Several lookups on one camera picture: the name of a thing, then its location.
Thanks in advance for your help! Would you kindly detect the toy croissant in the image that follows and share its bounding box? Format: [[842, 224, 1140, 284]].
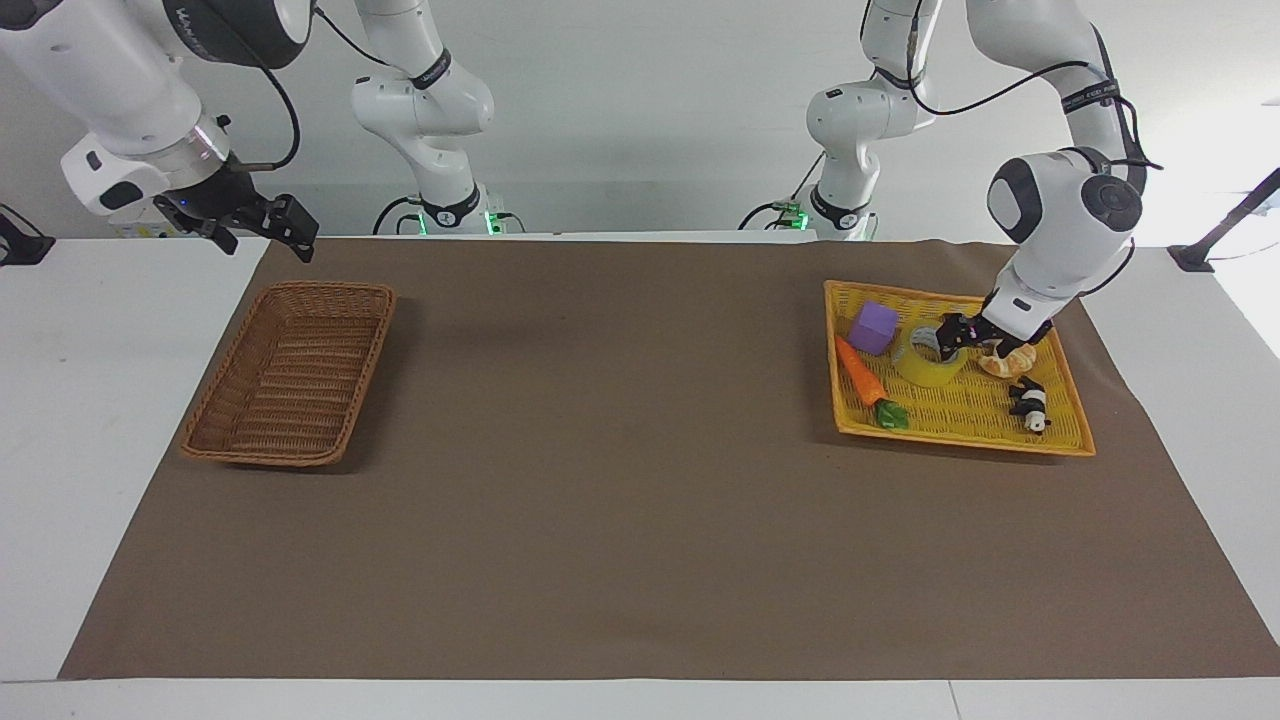
[[977, 340, 1040, 380]]

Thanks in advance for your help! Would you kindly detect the black cable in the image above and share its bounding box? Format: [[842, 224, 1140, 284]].
[[872, 0, 1165, 173], [228, 28, 303, 173], [372, 194, 427, 237], [738, 150, 829, 232]]

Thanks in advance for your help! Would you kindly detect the black white panda toy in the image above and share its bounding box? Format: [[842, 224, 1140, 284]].
[[1007, 377, 1050, 436]]

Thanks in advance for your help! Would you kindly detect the yellow tape roll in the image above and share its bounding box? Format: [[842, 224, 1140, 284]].
[[892, 325, 972, 390]]

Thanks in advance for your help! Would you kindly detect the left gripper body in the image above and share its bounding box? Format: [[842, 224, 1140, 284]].
[[958, 313, 1005, 354]]

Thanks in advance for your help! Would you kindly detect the brown wicker basket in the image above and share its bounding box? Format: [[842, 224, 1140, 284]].
[[179, 281, 398, 469]]

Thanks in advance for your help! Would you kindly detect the purple cube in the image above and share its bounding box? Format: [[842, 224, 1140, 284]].
[[849, 301, 901, 358]]

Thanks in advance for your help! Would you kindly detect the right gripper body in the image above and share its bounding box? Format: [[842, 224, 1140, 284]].
[[153, 158, 269, 237]]

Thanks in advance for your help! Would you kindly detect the black stand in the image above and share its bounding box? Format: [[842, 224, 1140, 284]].
[[1167, 167, 1280, 274], [0, 204, 57, 267]]

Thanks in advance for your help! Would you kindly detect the yellow woven basket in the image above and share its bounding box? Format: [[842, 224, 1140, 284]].
[[822, 279, 1098, 459]]

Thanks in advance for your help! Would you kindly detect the orange toy carrot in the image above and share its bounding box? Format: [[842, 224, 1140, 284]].
[[834, 333, 912, 433]]

